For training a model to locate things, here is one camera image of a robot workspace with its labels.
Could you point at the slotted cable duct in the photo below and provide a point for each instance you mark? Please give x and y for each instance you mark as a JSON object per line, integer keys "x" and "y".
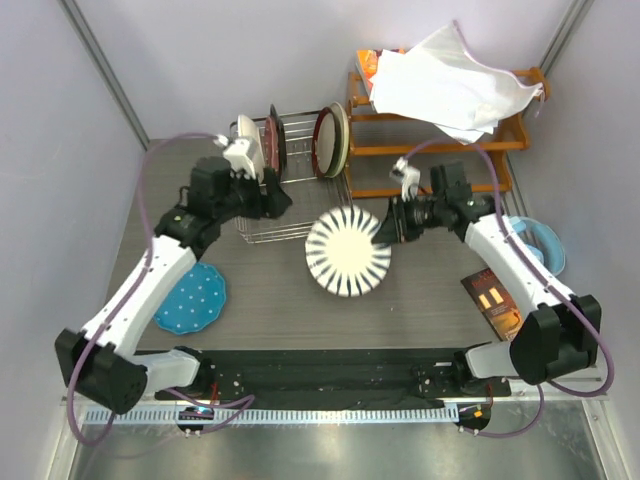
{"x": 195, "y": 416}

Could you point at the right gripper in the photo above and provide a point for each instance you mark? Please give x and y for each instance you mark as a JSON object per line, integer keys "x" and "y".
{"x": 388, "y": 231}

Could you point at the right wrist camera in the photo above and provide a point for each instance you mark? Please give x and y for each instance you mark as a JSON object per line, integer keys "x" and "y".
{"x": 408, "y": 177}

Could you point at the wooden orange rack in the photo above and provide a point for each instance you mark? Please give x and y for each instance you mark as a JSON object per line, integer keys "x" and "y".
{"x": 511, "y": 135}

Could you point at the pink dotted plate in rack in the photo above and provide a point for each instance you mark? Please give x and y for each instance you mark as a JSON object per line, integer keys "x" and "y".
{"x": 271, "y": 145}

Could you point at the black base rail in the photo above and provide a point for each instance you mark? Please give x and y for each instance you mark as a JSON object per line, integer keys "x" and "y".
{"x": 340, "y": 380}

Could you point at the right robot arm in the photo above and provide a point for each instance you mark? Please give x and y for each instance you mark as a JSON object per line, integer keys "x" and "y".
{"x": 556, "y": 337}

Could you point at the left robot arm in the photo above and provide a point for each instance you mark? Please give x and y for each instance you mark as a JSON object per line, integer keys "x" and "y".
{"x": 100, "y": 360}

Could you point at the white plate with blue stripes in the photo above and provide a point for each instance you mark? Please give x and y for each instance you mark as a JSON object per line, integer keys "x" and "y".
{"x": 340, "y": 254}

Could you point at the white plate in rack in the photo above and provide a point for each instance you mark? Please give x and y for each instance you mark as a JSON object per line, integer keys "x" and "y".
{"x": 246, "y": 127}

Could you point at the white cloth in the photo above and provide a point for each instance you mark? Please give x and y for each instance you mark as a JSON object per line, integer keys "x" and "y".
{"x": 438, "y": 81}

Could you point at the light blue headphones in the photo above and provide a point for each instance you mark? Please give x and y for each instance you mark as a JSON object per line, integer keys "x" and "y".
{"x": 542, "y": 241}

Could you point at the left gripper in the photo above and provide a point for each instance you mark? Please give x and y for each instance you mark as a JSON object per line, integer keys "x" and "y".
{"x": 277, "y": 201}

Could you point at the dark book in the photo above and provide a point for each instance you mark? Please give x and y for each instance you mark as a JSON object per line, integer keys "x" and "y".
{"x": 494, "y": 302}

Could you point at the blue plate with white dots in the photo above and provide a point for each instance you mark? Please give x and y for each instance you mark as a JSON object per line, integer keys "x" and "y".
{"x": 195, "y": 302}

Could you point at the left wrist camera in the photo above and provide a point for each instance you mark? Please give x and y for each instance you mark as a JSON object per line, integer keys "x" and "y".
{"x": 243, "y": 154}

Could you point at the black plate in rack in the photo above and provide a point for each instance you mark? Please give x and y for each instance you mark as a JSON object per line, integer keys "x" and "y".
{"x": 281, "y": 141}

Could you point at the cream green plate with twig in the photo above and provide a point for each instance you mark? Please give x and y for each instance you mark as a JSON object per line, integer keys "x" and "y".
{"x": 343, "y": 141}

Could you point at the orange package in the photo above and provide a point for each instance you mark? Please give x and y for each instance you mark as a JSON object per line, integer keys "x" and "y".
{"x": 367, "y": 64}

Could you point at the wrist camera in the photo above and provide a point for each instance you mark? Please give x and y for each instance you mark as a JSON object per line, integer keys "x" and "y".
{"x": 243, "y": 154}
{"x": 408, "y": 177}

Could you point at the cream plate with red rim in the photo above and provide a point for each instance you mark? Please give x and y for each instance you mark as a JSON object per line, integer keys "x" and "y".
{"x": 324, "y": 149}

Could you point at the metal wire dish rack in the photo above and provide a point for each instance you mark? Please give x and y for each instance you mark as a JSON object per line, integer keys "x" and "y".
{"x": 311, "y": 195}

